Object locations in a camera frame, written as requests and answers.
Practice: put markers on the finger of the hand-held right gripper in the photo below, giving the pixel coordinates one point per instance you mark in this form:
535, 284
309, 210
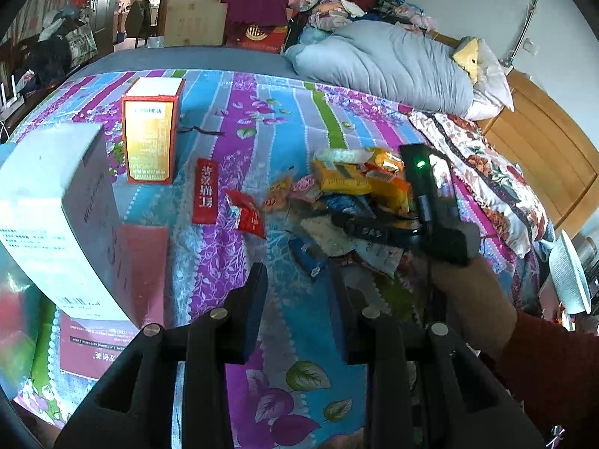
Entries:
346, 218

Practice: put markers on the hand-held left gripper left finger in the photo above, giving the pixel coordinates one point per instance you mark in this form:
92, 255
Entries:
259, 318

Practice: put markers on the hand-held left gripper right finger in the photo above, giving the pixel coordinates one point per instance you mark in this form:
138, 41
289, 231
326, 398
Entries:
340, 318

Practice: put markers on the red candy packet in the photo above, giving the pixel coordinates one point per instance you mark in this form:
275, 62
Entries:
248, 217

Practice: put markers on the long red sachet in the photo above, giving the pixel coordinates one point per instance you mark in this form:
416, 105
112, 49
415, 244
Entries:
206, 191

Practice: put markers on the blue plastic basin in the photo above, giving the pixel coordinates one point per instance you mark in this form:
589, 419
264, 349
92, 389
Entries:
28, 365

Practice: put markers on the person's right forearm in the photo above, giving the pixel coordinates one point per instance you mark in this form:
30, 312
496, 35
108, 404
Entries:
547, 369

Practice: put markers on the person's right hand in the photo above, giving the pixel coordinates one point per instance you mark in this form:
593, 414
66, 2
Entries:
472, 304

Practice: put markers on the blue barcode snack packet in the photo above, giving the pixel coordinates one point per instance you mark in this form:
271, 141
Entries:
346, 205

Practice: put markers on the orange snack packet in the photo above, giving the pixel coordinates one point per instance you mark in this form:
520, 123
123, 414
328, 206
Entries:
388, 182

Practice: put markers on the yellow snack packet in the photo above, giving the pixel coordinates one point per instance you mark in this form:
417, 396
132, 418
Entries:
341, 177

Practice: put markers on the small pink floral packet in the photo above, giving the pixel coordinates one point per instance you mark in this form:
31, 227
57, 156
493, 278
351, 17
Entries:
306, 187

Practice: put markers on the white green snack packet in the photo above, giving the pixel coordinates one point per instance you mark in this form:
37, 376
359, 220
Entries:
381, 259

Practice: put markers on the blue white snack packet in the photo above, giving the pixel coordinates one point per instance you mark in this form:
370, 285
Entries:
309, 259

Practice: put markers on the clear white snack packet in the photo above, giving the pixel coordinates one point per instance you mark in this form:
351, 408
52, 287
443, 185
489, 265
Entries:
341, 156

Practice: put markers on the clear cookie packet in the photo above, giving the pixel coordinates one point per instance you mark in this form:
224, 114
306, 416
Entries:
277, 194

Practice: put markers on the purple floral bedsheet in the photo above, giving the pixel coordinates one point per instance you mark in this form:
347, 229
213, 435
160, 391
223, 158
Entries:
281, 121

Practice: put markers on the white pillow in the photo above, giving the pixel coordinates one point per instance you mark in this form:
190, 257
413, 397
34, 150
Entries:
491, 89

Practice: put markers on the grey blue duvet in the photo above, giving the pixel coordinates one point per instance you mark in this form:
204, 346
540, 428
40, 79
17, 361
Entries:
383, 65

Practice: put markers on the pink flat carton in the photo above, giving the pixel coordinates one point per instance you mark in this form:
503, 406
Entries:
140, 262

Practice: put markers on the wooden headboard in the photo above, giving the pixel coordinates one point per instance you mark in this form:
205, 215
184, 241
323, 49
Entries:
543, 131

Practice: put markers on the yellow cloth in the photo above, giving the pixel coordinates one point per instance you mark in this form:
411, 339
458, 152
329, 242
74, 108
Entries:
467, 58

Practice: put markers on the pile of clothes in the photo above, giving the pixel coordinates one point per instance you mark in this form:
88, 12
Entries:
360, 2

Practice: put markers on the red gift box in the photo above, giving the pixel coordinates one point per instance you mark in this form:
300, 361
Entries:
259, 37

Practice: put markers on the orange red upright carton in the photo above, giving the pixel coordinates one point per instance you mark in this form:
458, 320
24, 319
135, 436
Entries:
149, 135

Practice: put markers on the grey bed cover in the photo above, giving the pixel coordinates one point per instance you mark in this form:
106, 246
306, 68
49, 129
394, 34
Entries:
187, 58

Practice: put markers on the pale rectangular carton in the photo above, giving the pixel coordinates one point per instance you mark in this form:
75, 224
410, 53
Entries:
56, 215

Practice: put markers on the maroon cloth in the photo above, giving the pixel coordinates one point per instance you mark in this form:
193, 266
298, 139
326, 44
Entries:
255, 2

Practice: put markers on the stack of cardboard boxes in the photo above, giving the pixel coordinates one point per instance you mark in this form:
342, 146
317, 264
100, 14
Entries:
196, 9

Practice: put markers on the dark chair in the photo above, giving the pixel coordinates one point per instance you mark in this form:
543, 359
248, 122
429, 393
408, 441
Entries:
139, 21

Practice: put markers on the white door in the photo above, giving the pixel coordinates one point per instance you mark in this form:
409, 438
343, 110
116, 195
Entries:
105, 4

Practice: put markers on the clothes heap on desk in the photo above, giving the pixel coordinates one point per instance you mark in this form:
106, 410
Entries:
51, 56

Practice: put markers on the white routers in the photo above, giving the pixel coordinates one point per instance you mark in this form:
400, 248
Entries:
11, 91

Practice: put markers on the striped pink cover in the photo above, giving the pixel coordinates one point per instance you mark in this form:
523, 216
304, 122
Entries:
51, 0

